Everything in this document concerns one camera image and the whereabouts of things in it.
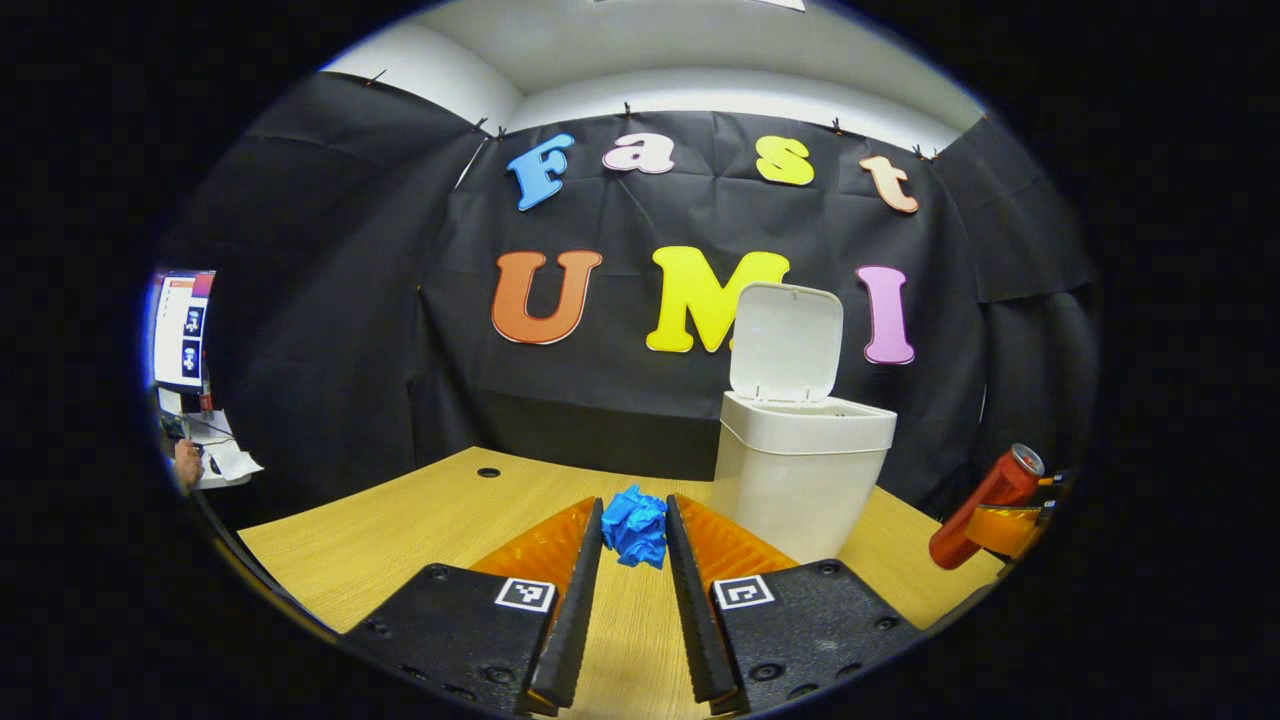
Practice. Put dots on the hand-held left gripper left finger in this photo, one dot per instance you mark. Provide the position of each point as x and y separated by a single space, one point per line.
575 620

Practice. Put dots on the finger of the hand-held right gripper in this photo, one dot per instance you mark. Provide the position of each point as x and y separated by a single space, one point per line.
1005 530

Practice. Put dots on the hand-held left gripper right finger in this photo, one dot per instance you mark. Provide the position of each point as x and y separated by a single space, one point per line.
695 620

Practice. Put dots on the red pop can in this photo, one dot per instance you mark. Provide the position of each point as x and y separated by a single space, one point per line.
985 500

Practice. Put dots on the blue paper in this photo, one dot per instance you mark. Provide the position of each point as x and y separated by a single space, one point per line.
635 525

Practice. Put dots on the white desktop garbage bin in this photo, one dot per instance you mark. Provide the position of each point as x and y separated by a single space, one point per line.
800 480

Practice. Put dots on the wooden desktop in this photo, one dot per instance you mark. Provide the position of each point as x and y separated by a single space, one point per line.
400 530

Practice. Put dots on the white papers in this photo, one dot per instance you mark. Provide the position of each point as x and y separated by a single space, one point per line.
225 460

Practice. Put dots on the black backdrop cloth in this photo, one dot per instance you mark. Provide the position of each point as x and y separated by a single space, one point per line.
330 300

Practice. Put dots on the computer monitor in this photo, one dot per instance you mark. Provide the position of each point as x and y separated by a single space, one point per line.
182 330

